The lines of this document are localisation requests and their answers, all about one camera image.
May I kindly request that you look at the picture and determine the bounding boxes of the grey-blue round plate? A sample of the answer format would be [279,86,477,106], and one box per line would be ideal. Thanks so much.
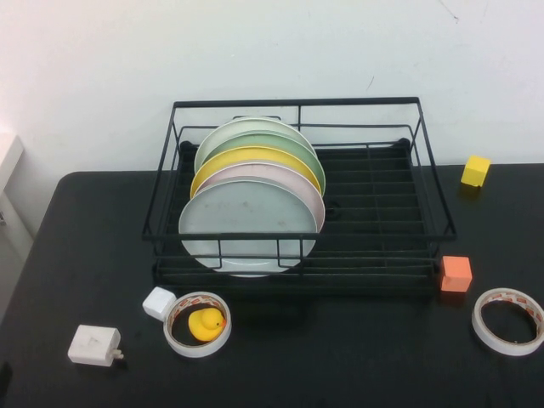
[178,178,320,278]

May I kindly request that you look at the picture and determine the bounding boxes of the pink round plate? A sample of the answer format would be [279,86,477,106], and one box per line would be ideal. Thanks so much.
[193,162,327,233]

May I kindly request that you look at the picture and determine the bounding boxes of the yellow round plate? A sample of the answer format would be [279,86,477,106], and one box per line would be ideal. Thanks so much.
[190,146,323,199]

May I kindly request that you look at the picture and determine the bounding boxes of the pale green round plate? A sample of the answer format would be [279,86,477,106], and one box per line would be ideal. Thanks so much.
[193,117,318,173]

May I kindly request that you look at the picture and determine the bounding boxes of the yellow rubber duck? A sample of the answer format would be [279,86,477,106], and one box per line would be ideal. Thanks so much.
[188,309,227,343]

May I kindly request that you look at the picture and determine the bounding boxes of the small white cube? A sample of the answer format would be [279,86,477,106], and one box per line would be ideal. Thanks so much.
[142,286,178,322]

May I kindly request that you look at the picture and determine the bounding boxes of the white tape roll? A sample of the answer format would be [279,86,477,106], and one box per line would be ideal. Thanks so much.
[163,291,233,358]
[471,287,544,357]

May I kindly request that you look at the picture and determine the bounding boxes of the orange cube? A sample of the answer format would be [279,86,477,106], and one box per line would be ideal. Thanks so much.
[439,255,473,293]

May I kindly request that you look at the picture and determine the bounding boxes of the yellow cube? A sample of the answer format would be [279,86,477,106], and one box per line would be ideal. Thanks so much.
[461,155,492,188]

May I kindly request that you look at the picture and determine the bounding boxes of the white power adapter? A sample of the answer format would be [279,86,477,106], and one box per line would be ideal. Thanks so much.
[66,324,125,366]

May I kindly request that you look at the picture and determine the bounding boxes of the black wire dish rack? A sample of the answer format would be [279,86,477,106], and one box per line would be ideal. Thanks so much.
[142,96,458,294]

